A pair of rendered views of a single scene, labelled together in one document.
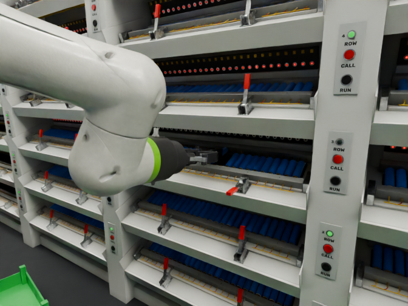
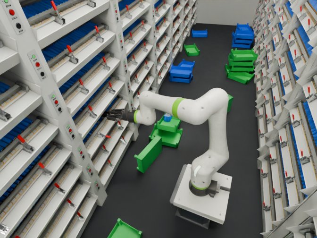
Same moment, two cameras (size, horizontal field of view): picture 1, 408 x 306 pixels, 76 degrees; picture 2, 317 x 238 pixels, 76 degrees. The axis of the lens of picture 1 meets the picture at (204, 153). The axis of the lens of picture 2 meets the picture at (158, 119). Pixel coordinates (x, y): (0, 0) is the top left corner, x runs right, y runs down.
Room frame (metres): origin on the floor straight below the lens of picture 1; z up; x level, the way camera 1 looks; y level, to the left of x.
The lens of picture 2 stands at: (0.58, 1.17, 1.59)
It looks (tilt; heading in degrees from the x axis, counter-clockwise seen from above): 43 degrees down; 257
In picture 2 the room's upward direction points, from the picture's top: 3 degrees counter-clockwise
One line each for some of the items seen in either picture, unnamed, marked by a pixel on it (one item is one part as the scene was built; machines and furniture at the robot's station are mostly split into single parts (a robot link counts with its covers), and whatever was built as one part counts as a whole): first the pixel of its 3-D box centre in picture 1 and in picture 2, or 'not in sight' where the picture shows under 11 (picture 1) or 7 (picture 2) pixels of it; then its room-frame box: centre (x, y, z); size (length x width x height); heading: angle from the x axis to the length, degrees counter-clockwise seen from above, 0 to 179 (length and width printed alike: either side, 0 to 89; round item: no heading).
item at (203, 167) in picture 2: not in sight; (203, 171); (0.18, 0.56, 0.48); 0.16 x 0.13 x 0.19; 27
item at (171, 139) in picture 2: not in sight; (165, 135); (0.20, -0.17, 0.04); 0.30 x 0.20 x 0.08; 148
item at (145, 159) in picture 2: not in sight; (149, 153); (0.43, 0.04, 0.10); 0.30 x 0.08 x 0.20; 40
